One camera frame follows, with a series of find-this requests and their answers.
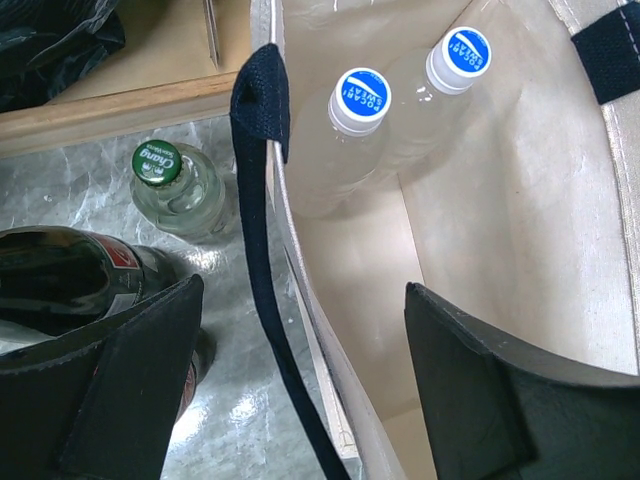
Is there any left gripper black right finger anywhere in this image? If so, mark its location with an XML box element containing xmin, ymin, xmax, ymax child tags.
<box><xmin>404</xmin><ymin>283</ymin><xmax>639</xmax><ymax>479</ymax></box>

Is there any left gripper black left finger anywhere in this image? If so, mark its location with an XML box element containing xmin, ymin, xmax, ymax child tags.
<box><xmin>1</xmin><ymin>275</ymin><xmax>204</xmax><ymax>479</ymax></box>

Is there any cream canvas tote bag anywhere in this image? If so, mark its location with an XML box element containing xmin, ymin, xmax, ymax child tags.
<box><xmin>231</xmin><ymin>1</ymin><xmax>639</xmax><ymax>479</ymax></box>

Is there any Coca-Cola glass bottle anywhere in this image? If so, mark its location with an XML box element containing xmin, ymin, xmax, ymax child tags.
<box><xmin>0</xmin><ymin>224</ymin><xmax>216</xmax><ymax>426</ymax></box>

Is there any clear Chang soda bottle left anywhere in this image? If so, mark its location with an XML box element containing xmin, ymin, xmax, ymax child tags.
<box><xmin>130</xmin><ymin>139</ymin><xmax>237</xmax><ymax>245</ymax></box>

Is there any wooden clothes rack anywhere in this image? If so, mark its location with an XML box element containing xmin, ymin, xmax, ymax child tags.
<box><xmin>1</xmin><ymin>1</ymin><xmax>250</xmax><ymax>158</ymax></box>

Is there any dark patterned hanging shirt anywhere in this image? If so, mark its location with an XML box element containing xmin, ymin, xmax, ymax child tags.
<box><xmin>1</xmin><ymin>0</ymin><xmax>126</xmax><ymax>113</ymax></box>

